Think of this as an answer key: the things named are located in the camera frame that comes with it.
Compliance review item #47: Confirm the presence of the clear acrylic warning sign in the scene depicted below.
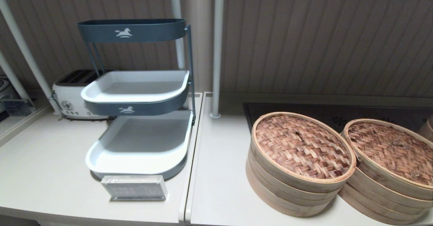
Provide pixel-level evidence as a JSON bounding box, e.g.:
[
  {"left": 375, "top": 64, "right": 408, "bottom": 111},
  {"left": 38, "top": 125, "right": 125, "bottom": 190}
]
[{"left": 101, "top": 175, "right": 168, "bottom": 201}]

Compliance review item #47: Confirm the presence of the bamboo steamer basket stack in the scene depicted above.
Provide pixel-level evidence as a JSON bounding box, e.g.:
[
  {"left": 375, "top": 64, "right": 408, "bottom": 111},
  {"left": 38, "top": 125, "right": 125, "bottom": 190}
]
[
  {"left": 246, "top": 148, "right": 343, "bottom": 218},
  {"left": 338, "top": 168, "right": 433, "bottom": 226}
]

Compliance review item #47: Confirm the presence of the white retro toaster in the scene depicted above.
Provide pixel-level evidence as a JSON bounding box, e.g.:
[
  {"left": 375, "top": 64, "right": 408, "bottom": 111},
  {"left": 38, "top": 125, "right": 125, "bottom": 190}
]
[{"left": 51, "top": 69, "right": 117, "bottom": 120}]

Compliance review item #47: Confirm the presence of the shiny metal box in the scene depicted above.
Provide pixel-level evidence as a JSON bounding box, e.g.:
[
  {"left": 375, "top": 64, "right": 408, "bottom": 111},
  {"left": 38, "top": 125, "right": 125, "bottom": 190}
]
[{"left": 0, "top": 97, "right": 36, "bottom": 117}]

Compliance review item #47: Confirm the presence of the white upright support pole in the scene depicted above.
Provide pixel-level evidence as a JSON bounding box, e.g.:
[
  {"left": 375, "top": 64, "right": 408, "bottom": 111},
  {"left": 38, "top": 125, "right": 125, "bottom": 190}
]
[
  {"left": 169, "top": 0, "right": 187, "bottom": 70},
  {"left": 209, "top": 0, "right": 226, "bottom": 119}
]

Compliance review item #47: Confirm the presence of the black induction cooktop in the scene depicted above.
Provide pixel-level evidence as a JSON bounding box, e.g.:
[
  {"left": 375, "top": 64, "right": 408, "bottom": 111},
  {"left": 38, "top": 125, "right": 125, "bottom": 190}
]
[{"left": 243, "top": 102, "right": 433, "bottom": 135}]

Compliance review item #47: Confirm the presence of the white slanted support pole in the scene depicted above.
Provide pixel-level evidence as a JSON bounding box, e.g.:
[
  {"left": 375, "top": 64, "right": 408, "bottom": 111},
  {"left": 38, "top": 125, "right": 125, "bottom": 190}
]
[
  {"left": 0, "top": 0, "right": 62, "bottom": 115},
  {"left": 0, "top": 52, "right": 33, "bottom": 102}
]

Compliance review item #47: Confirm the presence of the teal three-tier tray rack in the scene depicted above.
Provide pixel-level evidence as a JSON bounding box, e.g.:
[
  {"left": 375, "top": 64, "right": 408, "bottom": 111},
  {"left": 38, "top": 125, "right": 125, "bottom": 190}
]
[{"left": 77, "top": 18, "right": 197, "bottom": 181}]

